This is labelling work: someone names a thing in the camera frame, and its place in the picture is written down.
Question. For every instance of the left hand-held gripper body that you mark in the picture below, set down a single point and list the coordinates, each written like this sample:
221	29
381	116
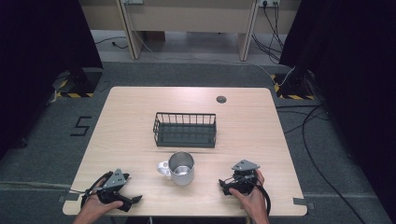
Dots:
114	182

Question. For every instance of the black curtain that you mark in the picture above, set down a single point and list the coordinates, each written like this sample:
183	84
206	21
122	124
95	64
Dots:
37	62
355	77

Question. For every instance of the person's left hand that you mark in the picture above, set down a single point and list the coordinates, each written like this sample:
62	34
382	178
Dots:
97	206

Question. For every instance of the person's right hand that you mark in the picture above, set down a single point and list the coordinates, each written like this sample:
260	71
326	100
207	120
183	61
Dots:
252	200

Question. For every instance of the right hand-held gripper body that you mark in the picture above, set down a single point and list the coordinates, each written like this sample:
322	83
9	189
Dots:
244	180

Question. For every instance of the white power strip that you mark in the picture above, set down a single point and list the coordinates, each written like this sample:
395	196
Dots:
133	1
269	2

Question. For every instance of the black stand base hazard tape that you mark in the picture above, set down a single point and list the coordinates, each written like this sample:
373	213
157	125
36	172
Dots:
295	87
81	84

